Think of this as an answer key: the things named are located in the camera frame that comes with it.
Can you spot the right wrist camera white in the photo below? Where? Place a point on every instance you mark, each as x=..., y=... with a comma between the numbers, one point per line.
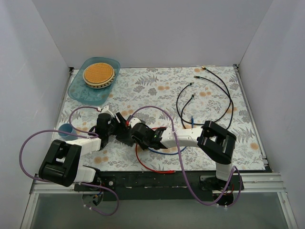
x=132, y=121

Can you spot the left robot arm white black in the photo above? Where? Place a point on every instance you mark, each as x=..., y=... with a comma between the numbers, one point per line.
x=61, y=164

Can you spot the woven orange round basket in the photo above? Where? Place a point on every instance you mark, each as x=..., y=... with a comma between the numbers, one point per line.
x=99, y=75

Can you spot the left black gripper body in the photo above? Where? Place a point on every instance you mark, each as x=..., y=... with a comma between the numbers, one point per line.
x=118, y=122

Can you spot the black network switch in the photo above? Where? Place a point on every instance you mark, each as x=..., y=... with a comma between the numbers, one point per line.
x=125, y=137

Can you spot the blue transparent plastic tray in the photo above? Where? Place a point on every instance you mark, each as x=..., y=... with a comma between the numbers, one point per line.
x=81, y=92

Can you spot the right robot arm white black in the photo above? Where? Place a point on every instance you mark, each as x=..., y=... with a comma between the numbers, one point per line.
x=217, y=142

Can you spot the floral patterned table mat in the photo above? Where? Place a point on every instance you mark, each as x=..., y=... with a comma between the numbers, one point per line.
x=172, y=97

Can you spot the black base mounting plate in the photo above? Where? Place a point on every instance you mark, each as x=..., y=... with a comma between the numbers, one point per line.
x=154, y=186

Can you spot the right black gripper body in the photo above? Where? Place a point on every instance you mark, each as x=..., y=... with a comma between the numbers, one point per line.
x=133, y=134

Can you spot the small blue plastic cup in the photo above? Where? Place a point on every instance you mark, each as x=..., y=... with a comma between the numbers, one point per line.
x=65, y=131

